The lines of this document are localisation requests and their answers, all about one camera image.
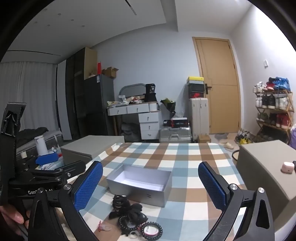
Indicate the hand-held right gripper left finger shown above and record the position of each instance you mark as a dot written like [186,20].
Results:
[89,187]

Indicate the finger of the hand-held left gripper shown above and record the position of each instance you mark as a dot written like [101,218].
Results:
[57,170]

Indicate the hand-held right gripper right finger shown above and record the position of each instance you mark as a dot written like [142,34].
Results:
[211,187]

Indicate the silver cardboard box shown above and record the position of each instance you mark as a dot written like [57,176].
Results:
[138,193]

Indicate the person's left hand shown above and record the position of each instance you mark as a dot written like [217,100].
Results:
[11,217]

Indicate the blue plastic object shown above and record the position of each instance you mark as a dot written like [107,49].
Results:
[47,159]

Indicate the white bottle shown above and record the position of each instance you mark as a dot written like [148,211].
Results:
[41,146]

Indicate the checked tablecloth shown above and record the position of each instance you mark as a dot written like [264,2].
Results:
[185,157]

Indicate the pink hair clip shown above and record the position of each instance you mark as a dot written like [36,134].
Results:
[104,227]

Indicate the dark blanket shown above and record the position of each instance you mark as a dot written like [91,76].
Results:
[32,135]

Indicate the beige slipper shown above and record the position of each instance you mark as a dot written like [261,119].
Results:
[227,146]

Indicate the small cardboard box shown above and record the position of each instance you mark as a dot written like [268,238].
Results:
[204,138]

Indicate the yellow and black sneakers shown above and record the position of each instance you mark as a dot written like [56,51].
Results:
[241,137]

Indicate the silver suitcase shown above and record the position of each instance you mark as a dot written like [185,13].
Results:
[175,134]

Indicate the black box with red ribbon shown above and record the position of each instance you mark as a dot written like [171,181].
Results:
[179,122]

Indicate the dark grey fridge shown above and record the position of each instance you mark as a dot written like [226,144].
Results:
[99,106]

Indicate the pink earbuds case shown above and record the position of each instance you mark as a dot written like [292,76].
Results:
[286,166]

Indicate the small black box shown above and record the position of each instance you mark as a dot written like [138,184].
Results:
[167,123]

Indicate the dark wardrobe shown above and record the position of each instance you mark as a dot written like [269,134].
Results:
[76,92]

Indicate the white curtain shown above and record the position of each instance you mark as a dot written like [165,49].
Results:
[27,92]

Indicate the white desk with drawers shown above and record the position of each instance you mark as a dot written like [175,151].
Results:
[148,120]

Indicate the black wrapped flower bouquet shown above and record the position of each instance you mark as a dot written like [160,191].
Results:
[168,104]

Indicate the red and black shoe box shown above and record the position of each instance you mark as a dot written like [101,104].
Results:
[196,94]

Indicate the desk clutter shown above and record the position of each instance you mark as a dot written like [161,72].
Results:
[129,100]

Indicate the purple bag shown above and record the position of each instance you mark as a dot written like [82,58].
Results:
[293,136]

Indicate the wooden shoe rack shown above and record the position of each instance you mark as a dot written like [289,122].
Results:
[274,109]

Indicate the rows of assorted shoes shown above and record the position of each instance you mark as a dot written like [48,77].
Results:
[272,102]

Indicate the grey arched panel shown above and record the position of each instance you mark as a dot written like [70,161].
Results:
[131,87]

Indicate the yellow lid shoe box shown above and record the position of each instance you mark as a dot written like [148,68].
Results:
[195,79]

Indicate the open cardboard box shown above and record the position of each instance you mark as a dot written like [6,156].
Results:
[111,72]

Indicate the black paper bag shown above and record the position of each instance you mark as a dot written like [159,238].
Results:
[150,92]

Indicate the wooden door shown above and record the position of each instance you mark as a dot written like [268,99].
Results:
[219,69]

